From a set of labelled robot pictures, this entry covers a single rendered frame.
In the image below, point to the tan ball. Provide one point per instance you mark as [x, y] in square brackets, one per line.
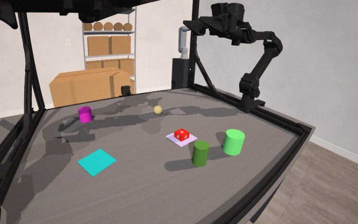
[158, 110]

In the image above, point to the teal rectangle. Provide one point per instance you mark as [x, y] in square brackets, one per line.
[96, 162]

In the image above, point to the magenta cylinder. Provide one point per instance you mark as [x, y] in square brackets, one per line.
[85, 114]

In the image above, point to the red block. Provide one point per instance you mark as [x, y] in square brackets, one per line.
[181, 134]

